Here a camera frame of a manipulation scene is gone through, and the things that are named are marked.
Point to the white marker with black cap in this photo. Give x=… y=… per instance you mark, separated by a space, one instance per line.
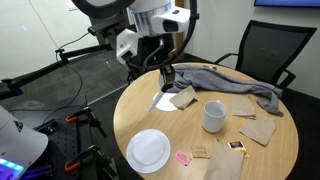
x=156 y=100

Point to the brown sugar packet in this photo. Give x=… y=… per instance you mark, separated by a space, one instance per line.
x=200 y=152

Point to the small brown wrapper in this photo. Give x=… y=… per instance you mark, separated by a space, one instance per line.
x=210 y=67

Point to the brown napkin front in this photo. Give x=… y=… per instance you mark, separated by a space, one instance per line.
x=225 y=163

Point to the red yellow tea packet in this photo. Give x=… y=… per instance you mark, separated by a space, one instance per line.
x=237 y=146

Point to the wall mounted screen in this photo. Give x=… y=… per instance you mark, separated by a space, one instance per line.
x=286 y=2

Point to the wooden door frame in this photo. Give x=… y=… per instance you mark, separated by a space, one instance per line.
x=180 y=43

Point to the pink sweetener packet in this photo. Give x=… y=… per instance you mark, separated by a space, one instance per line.
x=183 y=158

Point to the white plate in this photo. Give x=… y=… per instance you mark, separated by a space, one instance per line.
x=166 y=104
x=148 y=151

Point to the grey sweater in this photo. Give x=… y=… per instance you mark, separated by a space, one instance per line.
x=213 y=80

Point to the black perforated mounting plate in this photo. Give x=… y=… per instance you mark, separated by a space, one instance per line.
x=66 y=146

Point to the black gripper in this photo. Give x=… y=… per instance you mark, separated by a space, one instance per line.
x=167 y=70

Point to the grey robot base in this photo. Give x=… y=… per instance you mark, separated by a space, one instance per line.
x=20 y=143

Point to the black stand bar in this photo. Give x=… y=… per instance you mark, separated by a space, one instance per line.
x=10 y=87

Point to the small black bracket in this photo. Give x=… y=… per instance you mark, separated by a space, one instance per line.
x=46 y=126

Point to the black mesh office chair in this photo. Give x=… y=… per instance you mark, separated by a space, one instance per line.
x=270 y=50
x=136 y=71

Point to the orange black bar clamp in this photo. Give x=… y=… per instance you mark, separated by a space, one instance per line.
x=83 y=156
x=81 y=115

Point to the folded brown paper napkin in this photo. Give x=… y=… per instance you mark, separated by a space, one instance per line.
x=184 y=97

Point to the white ceramic mug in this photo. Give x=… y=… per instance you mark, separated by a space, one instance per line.
x=213 y=120

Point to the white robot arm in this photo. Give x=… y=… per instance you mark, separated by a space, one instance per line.
x=150 y=16

